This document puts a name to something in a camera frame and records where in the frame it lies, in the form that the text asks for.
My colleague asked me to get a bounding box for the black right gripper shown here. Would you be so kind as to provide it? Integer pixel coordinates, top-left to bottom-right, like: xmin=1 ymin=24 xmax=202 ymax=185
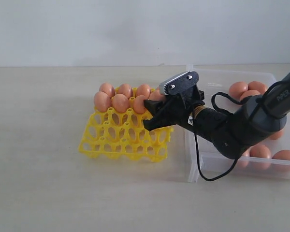
xmin=143 ymin=86 xmax=205 ymax=131

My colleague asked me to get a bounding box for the yellow plastic egg tray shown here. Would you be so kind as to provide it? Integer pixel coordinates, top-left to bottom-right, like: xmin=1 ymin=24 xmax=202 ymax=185
xmin=79 ymin=87 xmax=173 ymax=162

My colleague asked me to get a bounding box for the black camera cable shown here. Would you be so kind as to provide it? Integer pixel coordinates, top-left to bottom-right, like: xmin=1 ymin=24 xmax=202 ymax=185
xmin=194 ymin=74 xmax=290 ymax=182

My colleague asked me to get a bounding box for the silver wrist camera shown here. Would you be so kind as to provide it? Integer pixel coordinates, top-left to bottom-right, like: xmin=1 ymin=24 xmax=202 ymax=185
xmin=159 ymin=71 xmax=199 ymax=96

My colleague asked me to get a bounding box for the clear plastic bin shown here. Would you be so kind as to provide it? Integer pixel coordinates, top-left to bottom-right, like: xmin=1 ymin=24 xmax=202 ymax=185
xmin=185 ymin=65 xmax=290 ymax=182

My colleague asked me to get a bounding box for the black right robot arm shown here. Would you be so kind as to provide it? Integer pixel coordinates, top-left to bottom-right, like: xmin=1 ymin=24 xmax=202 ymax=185
xmin=143 ymin=71 xmax=290 ymax=160

